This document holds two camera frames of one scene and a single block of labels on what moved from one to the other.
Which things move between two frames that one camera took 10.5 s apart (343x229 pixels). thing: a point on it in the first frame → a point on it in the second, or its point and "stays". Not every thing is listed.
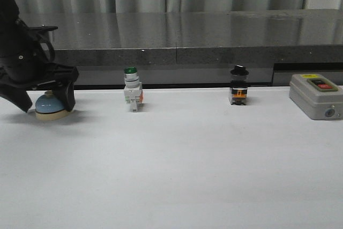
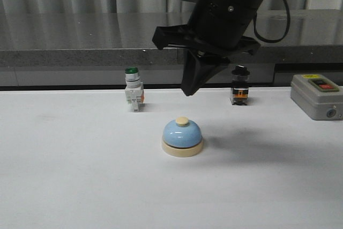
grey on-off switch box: [317, 96] stays
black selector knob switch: [239, 85] stays
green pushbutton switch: [133, 90] stays
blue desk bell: [48, 108] → [182, 138]
